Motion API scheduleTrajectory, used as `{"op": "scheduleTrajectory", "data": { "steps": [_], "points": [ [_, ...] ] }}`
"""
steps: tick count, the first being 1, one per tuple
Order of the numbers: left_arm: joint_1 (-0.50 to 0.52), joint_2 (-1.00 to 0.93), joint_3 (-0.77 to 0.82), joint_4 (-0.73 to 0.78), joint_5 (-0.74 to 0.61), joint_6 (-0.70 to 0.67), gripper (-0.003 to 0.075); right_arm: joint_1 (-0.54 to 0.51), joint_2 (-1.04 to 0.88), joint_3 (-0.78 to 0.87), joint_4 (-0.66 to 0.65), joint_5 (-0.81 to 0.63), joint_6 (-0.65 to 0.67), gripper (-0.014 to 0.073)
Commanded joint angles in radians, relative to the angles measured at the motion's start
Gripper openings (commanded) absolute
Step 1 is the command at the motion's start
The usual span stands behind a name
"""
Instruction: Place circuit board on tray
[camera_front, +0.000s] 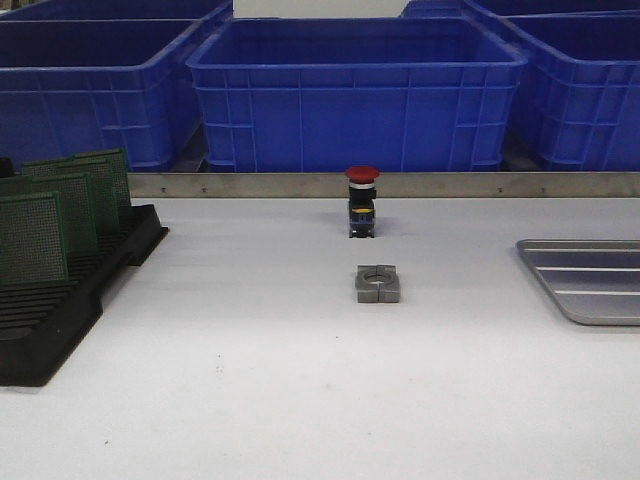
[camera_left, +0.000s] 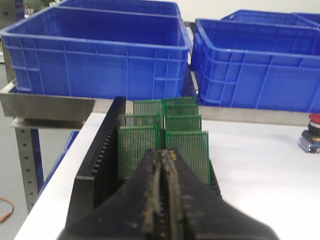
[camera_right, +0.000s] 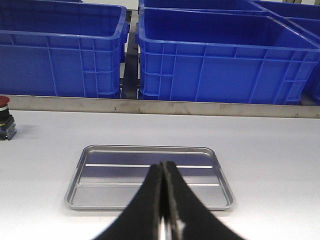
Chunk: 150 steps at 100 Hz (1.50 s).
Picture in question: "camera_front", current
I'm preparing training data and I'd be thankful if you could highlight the green perforated circuit board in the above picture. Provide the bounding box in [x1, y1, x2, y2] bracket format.
[1, 192, 68, 286]

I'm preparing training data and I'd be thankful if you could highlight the silver metal tray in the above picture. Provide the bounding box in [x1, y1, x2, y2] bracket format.
[516, 239, 639, 327]

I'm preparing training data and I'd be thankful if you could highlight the black slotted board rack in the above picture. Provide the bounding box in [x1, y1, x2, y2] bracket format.
[1, 204, 168, 387]

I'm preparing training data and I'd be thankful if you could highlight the red emergency stop button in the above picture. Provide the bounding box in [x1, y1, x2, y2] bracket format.
[345, 166, 380, 238]

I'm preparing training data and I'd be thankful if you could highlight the grey metal clamp block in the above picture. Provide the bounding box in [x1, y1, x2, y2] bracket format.
[355, 265, 401, 303]

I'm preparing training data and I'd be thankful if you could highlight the blue plastic crate centre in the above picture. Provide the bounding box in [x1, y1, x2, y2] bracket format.
[188, 18, 526, 173]

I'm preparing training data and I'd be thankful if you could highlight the blue plastic crate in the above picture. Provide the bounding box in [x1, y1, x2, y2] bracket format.
[1, 19, 202, 172]
[188, 18, 526, 173]
[502, 14, 640, 173]

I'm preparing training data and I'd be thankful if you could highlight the blue crate rear right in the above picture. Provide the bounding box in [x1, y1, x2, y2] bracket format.
[400, 0, 639, 18]

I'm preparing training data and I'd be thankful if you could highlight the blue plastic crate right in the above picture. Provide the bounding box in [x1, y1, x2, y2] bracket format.
[502, 14, 640, 173]

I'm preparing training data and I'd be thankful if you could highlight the blue plastic crate left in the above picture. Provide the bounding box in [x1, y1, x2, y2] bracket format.
[1, 19, 202, 172]

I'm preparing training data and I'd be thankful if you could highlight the black object behind rack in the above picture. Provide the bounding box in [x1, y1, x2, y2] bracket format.
[0, 157, 15, 178]

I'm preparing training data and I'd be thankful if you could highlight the blue crate rear left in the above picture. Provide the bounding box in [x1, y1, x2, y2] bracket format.
[1, 0, 233, 21]

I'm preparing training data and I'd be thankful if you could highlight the metal table edge rail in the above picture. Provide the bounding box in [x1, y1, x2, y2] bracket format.
[129, 172, 639, 199]

